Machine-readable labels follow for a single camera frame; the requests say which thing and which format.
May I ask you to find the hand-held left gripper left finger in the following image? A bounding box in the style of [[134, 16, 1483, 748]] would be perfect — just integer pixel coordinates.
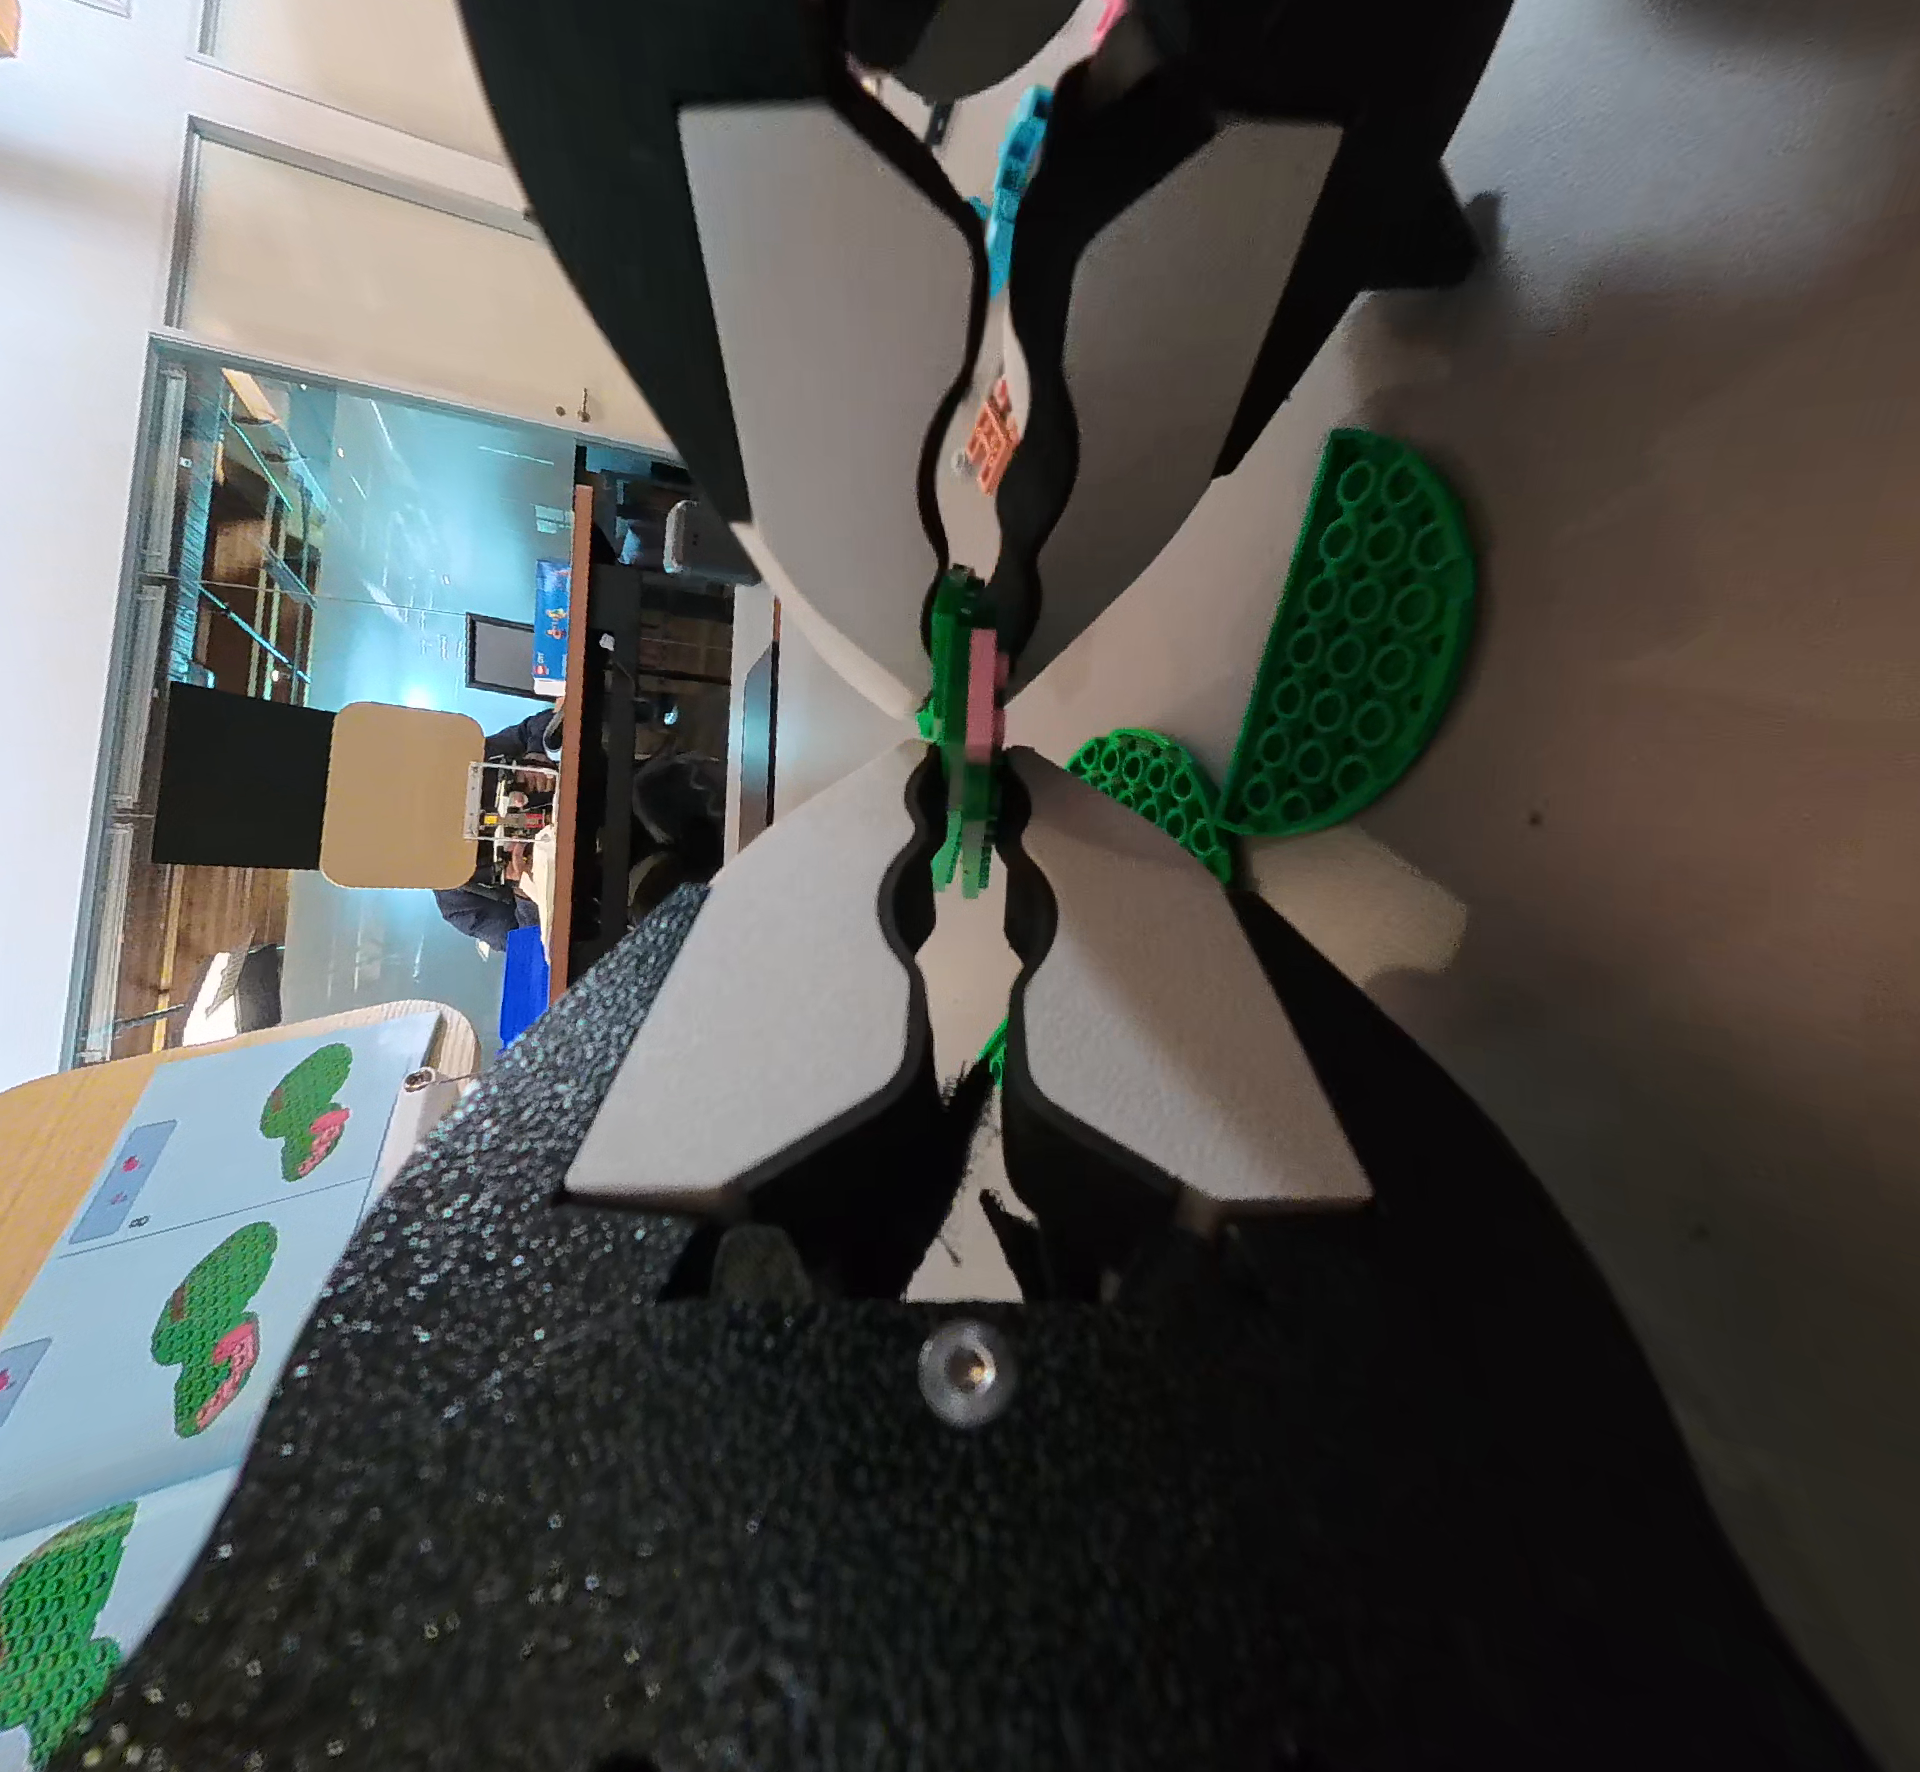
[[560, 741, 932, 1218]]

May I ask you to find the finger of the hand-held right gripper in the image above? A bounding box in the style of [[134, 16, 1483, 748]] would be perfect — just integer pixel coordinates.
[[678, 96, 991, 713], [1011, 119, 1346, 700]]

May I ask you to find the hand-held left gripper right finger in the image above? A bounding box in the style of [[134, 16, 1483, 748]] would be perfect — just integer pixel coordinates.
[[1002, 745, 1380, 1218]]

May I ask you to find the green lego plate assembly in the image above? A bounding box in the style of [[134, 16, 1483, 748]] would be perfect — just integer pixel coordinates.
[[914, 570, 1010, 896]]

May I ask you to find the pink lego brick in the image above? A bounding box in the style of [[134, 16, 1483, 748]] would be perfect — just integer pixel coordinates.
[[958, 624, 1008, 772]]

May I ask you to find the coral lego plate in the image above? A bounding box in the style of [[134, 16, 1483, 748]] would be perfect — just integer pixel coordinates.
[[958, 377, 1023, 502]]

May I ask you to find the teal lego piece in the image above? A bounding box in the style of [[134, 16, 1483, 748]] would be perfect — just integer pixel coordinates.
[[982, 83, 1059, 296]]

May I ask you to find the green half-round lego plate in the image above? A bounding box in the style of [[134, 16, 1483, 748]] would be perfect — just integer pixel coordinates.
[[1064, 727, 1234, 888], [1221, 426, 1478, 841]]

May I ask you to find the lego instruction booklet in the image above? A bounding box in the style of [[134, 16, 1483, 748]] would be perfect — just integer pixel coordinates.
[[0, 1024, 445, 1772]]

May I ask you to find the black office chair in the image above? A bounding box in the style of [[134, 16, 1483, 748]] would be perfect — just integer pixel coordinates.
[[622, 751, 729, 905]]

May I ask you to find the long wooden desk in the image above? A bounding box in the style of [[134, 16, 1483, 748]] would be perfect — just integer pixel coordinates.
[[543, 483, 605, 1009]]

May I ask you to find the blue storage bin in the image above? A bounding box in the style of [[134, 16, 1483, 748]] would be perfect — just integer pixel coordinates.
[[495, 926, 554, 1053]]

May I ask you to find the grey flat panel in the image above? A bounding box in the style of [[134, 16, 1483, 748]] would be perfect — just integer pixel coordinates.
[[724, 589, 785, 865]]

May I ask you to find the tan rounded board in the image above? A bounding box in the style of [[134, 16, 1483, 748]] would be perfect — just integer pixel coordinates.
[[319, 703, 485, 892]]

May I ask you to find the black panel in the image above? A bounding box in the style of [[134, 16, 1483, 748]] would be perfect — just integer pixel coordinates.
[[151, 682, 335, 872]]

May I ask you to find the wooden booklet stand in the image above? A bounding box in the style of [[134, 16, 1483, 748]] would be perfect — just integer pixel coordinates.
[[0, 998, 497, 1332]]

